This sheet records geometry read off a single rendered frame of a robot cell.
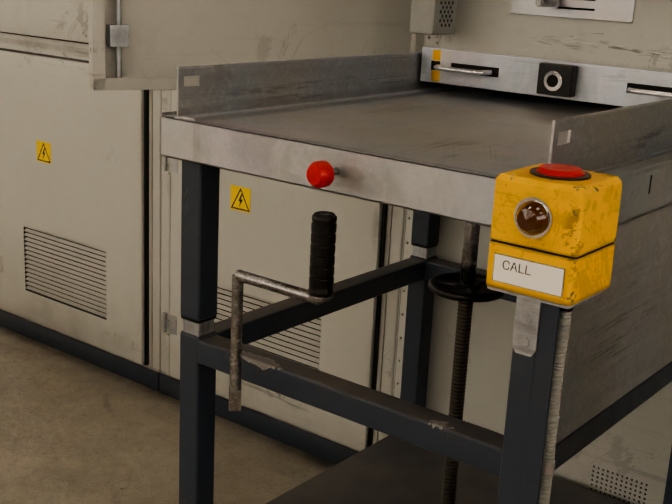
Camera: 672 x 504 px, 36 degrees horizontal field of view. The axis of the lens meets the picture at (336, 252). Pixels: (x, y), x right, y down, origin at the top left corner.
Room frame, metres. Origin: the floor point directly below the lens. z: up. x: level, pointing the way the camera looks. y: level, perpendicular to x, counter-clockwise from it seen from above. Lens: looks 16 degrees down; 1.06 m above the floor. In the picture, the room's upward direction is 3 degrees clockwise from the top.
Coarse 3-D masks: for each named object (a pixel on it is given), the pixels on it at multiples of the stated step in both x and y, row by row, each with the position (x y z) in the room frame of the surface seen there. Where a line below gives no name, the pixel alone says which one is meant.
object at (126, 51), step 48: (96, 0) 1.69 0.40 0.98; (144, 0) 1.75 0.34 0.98; (192, 0) 1.79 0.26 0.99; (240, 0) 1.83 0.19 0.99; (288, 0) 1.87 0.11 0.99; (336, 0) 1.91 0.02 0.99; (384, 0) 1.95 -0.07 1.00; (96, 48) 1.69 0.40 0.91; (144, 48) 1.75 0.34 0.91; (192, 48) 1.79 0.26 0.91; (240, 48) 1.83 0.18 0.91; (288, 48) 1.87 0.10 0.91; (336, 48) 1.91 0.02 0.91; (384, 48) 1.95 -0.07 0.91
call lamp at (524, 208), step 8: (528, 200) 0.81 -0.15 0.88; (536, 200) 0.80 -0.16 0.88; (520, 208) 0.80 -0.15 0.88; (528, 208) 0.80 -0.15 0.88; (536, 208) 0.80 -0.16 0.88; (544, 208) 0.80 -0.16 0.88; (520, 216) 0.80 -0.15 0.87; (528, 216) 0.79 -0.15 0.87; (536, 216) 0.79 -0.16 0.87; (544, 216) 0.79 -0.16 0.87; (552, 216) 0.80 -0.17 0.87; (520, 224) 0.80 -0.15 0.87; (528, 224) 0.79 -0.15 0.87; (536, 224) 0.79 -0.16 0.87; (544, 224) 0.79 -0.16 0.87; (520, 232) 0.81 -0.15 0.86; (528, 232) 0.80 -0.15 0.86; (536, 232) 0.80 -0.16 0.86; (544, 232) 0.80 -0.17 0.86
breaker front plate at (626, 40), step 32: (480, 0) 1.79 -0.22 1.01; (512, 0) 1.75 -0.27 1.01; (608, 0) 1.65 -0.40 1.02; (640, 0) 1.62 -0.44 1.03; (480, 32) 1.79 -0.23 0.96; (512, 32) 1.75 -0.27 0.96; (544, 32) 1.71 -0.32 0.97; (576, 32) 1.68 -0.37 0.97; (608, 32) 1.65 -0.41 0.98; (640, 32) 1.62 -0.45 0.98; (608, 64) 1.64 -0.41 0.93; (640, 64) 1.61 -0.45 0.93
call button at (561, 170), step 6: (540, 168) 0.84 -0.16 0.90; (546, 168) 0.83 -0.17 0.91; (552, 168) 0.83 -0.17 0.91; (558, 168) 0.83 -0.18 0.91; (564, 168) 0.83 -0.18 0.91; (570, 168) 0.84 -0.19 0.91; (576, 168) 0.84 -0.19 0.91; (546, 174) 0.82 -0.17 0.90; (552, 174) 0.82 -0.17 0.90; (558, 174) 0.82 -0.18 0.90; (564, 174) 0.82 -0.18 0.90; (570, 174) 0.82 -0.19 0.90; (576, 174) 0.82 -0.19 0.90; (582, 174) 0.83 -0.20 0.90
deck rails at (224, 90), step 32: (224, 64) 1.46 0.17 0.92; (256, 64) 1.51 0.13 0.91; (288, 64) 1.57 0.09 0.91; (320, 64) 1.63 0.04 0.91; (352, 64) 1.69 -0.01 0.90; (384, 64) 1.76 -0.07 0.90; (416, 64) 1.84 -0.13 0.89; (192, 96) 1.41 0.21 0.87; (224, 96) 1.46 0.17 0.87; (256, 96) 1.51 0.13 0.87; (288, 96) 1.57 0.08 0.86; (320, 96) 1.63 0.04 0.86; (352, 96) 1.69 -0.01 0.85; (384, 96) 1.72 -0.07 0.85; (576, 128) 1.09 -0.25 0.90; (608, 128) 1.16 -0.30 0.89; (640, 128) 1.23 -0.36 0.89; (576, 160) 1.10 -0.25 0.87; (608, 160) 1.17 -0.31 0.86; (640, 160) 1.23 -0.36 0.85
